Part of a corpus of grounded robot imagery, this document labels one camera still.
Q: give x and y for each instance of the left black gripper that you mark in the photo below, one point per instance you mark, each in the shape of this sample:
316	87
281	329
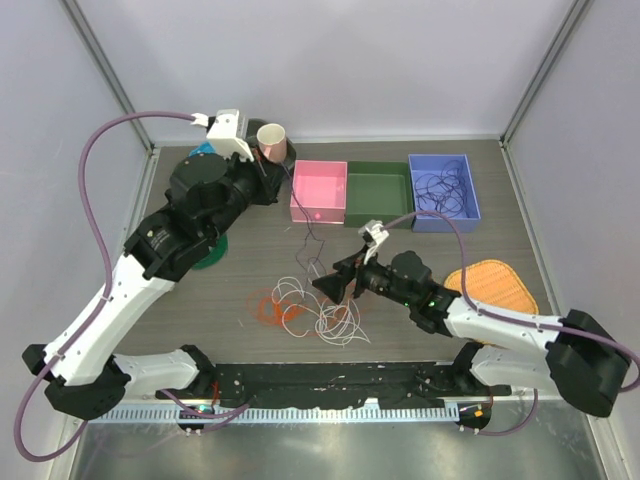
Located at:
269	177

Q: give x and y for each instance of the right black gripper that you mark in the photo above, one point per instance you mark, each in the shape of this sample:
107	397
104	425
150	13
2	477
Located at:
334	284

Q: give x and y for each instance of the pink plastic box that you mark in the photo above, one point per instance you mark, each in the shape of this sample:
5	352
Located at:
319	192

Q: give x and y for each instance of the green plastic box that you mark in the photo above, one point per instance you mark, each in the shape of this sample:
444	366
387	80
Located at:
377	191

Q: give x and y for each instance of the blue plastic box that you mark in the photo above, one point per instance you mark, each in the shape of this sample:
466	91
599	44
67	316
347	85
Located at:
444	183

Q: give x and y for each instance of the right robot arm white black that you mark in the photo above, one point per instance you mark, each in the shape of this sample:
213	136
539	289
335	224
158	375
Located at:
572	355

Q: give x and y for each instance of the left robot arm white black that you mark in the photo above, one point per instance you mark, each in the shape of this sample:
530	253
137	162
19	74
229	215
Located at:
85	377

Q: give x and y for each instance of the blue dotted plate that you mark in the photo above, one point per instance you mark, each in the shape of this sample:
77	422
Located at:
203	149

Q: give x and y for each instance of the green tape roll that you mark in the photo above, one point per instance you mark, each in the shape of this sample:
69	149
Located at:
212	255

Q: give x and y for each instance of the dark green serving tray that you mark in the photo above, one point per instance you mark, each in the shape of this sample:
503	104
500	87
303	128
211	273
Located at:
256	155

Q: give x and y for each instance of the pink mug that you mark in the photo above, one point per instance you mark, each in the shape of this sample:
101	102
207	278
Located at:
272	142

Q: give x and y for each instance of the orange woven mat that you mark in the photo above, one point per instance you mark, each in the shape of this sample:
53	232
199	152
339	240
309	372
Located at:
494	283

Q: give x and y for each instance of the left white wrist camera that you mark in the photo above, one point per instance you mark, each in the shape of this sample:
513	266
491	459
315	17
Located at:
226	133

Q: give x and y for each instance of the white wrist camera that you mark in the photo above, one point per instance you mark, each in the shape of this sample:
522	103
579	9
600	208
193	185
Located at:
374	234
226	133

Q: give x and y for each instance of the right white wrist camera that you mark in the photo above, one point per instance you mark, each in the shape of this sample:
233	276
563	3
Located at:
374	234

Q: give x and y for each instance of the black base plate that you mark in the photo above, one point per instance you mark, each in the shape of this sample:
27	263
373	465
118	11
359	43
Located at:
335	386

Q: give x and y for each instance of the white slotted cable duct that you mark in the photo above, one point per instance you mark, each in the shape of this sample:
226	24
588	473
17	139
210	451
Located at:
370	412

